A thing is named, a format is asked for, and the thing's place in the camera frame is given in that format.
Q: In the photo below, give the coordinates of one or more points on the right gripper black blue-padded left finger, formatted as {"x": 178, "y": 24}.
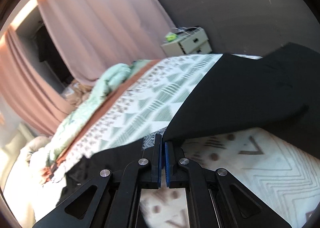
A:
{"x": 104, "y": 190}

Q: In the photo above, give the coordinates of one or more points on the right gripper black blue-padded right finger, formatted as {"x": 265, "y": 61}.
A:
{"x": 216, "y": 198}

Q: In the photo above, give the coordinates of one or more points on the black button-up shirt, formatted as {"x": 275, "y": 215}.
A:
{"x": 278, "y": 93}

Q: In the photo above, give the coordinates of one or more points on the patterned white bedspread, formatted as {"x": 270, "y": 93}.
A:
{"x": 138, "y": 101}

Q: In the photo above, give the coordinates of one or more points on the white pillow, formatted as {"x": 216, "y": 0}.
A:
{"x": 36, "y": 144}

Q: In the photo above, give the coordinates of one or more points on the left pink curtain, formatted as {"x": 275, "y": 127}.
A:
{"x": 26, "y": 92}

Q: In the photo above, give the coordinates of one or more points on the pink curtain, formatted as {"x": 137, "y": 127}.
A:
{"x": 93, "y": 35}
{"x": 26, "y": 92}

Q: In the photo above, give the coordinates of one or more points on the mint green quilt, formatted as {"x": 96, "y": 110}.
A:
{"x": 71, "y": 126}

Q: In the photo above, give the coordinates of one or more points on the beige bedside cabinet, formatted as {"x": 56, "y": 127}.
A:
{"x": 190, "y": 41}

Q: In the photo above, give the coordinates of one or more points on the green object on cabinet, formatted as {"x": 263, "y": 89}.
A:
{"x": 170, "y": 37}

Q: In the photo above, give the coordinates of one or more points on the right pink curtain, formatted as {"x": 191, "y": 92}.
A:
{"x": 93, "y": 35}

